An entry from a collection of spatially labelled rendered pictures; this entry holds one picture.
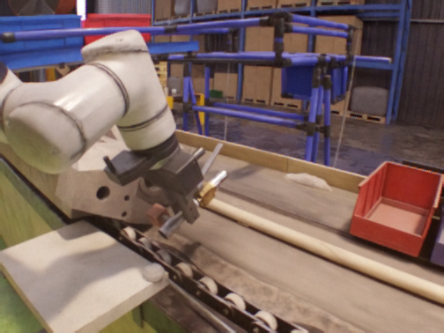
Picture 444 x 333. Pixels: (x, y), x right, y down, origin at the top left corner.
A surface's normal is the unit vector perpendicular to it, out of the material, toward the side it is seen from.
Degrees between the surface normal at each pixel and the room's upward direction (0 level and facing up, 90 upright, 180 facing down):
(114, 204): 90
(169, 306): 0
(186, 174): 90
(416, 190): 88
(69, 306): 0
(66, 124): 73
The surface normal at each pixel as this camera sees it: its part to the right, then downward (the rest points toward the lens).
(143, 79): 0.89, 0.10
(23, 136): -0.33, 0.53
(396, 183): -0.66, 0.18
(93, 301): 0.04, -0.95
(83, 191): 0.76, 0.24
